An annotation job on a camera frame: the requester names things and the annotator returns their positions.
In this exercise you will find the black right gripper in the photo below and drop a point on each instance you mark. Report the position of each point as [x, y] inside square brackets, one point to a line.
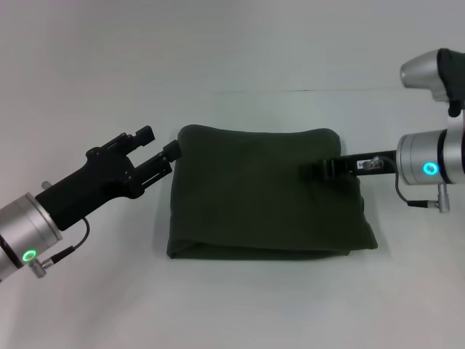
[363, 165]

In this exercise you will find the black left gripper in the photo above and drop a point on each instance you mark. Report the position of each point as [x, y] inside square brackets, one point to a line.
[87, 185]

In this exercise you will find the dark green FREE t-shirt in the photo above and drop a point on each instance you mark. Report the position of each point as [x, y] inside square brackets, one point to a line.
[265, 196]

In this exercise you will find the small silver wrist connector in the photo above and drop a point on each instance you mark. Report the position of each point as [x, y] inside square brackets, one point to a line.
[46, 184]

